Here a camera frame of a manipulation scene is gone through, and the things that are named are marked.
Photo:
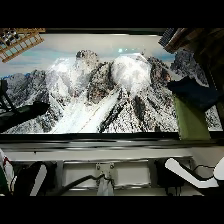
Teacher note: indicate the dark blue garment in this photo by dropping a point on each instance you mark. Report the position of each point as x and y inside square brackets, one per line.
[196, 91]

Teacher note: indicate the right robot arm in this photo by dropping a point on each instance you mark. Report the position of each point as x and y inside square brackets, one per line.
[181, 170]

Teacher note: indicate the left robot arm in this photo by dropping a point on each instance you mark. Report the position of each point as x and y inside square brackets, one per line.
[25, 116]

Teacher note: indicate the green garment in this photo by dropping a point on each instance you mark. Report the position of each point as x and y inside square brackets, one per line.
[191, 121]

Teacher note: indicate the wooden lattice rack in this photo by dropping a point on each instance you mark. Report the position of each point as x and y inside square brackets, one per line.
[18, 43]

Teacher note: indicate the silver frame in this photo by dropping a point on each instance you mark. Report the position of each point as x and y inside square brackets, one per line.
[133, 153]

